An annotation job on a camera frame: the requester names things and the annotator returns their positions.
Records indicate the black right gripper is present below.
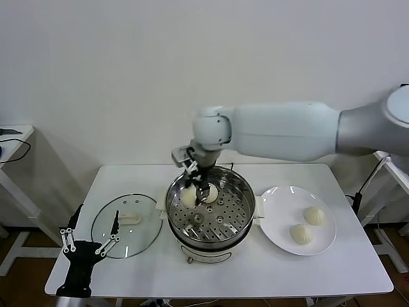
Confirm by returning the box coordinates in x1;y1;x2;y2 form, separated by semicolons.
182;164;214;207

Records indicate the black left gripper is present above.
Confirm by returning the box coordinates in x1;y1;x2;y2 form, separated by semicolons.
56;203;121;297

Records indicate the white steamed baozi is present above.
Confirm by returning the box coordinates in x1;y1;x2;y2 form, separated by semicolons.
181;187;197;206
289;223;313;246
302;206;326;226
203;185;219;204

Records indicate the round glass pot lid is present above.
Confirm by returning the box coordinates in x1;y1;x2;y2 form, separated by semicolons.
91;193;163;259

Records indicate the stainless steel steamer basket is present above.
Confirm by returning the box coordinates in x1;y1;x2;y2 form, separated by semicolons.
164;164;256;244

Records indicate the white oval plate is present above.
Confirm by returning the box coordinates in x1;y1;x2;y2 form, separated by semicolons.
259;185;337;256

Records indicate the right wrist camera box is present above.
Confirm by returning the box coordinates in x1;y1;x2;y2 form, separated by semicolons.
171;145;197;169

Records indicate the black looped cable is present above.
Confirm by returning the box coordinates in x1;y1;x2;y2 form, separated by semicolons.
0;138;31;166

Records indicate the white side table with cable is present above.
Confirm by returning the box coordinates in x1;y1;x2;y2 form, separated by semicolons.
0;125;70;278

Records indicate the black power adapter with cable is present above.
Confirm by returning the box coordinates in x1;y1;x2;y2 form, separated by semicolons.
345;158;384;216

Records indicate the white laptop cable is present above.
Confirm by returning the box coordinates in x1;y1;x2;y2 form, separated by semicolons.
360;155;393;194

